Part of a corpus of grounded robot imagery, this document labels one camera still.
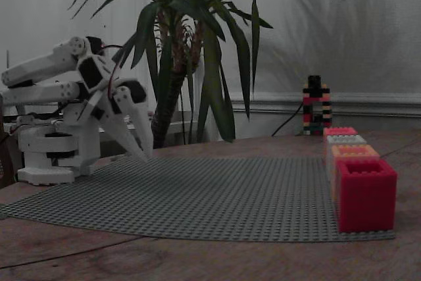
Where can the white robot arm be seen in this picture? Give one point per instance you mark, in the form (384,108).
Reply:
(42,67)

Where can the grey Lego baseplate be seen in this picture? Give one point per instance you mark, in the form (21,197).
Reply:
(197,195)

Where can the multicolour Lego tower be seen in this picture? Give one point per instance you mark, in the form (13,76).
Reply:
(310,119)

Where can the pink-red hollow Lego brick tower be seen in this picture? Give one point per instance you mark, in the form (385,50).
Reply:
(340,131)

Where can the white hollow Lego brick tower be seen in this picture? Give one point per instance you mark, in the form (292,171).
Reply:
(345,139)

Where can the orange hollow Lego brick tower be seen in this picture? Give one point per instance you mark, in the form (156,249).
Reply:
(355,151)

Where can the red hollow Lego brick tower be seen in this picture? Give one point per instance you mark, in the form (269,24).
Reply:
(365,198)

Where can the green potted palm plant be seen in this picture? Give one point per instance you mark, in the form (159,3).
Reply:
(184,47)

